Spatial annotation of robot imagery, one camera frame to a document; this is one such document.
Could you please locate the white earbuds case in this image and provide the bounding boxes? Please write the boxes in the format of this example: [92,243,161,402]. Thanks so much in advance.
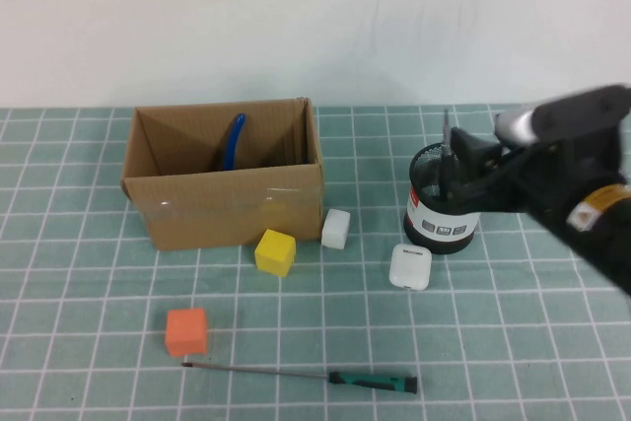
[388,243,434,292]

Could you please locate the yellow cube block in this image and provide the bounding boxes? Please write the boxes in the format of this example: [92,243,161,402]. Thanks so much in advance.
[253,228,298,278]

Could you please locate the brown cardboard box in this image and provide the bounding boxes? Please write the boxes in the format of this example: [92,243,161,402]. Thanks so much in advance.
[120,97,327,252]

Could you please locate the orange cube block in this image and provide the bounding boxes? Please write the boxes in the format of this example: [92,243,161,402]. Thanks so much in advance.
[164,307,209,357]

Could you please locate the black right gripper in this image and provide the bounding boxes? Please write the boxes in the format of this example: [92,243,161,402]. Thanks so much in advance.
[442,126,631,245]

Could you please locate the white cube block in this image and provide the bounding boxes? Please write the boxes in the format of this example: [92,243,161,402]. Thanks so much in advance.
[320,208,352,249]

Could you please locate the green and black long screwdriver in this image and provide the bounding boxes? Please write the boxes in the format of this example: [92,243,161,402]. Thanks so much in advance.
[179,361,419,395]

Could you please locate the black-handled screwdriver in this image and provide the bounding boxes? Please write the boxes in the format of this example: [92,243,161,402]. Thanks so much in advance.
[440,108,462,201]

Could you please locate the blue-handled pliers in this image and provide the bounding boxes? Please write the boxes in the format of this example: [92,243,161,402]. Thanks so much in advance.
[222,112,247,172]

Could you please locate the green checked tablecloth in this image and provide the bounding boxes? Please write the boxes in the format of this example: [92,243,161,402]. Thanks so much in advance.
[0,103,631,421]

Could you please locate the black mesh pen holder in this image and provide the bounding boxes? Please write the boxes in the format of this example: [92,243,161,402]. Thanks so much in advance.
[402,142,487,257]

